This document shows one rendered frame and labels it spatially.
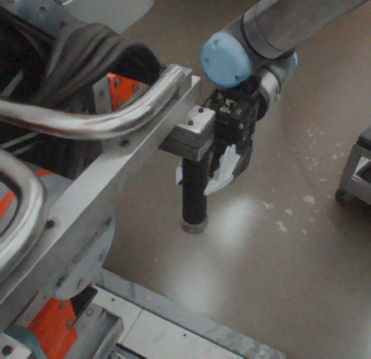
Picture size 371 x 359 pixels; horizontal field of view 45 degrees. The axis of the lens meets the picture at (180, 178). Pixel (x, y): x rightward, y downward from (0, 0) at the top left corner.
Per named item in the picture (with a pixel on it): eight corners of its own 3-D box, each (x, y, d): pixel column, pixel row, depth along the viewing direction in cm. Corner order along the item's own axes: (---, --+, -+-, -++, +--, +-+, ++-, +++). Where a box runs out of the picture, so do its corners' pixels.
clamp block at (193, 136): (155, 121, 62) (153, 88, 58) (214, 141, 59) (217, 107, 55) (136, 142, 59) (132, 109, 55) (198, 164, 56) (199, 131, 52)
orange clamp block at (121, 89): (77, 103, 79) (106, 78, 85) (114, 116, 77) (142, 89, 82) (70, 69, 74) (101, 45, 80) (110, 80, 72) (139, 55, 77)
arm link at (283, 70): (262, 29, 82) (256, 70, 88) (239, 56, 75) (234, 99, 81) (305, 39, 79) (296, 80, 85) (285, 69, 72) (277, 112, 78)
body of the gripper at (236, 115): (196, 107, 64) (229, 67, 72) (195, 152, 70) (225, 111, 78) (247, 122, 61) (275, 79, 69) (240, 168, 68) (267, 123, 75)
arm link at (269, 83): (235, 98, 80) (279, 112, 78) (225, 112, 78) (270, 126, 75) (239, 61, 75) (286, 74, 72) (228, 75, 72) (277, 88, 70)
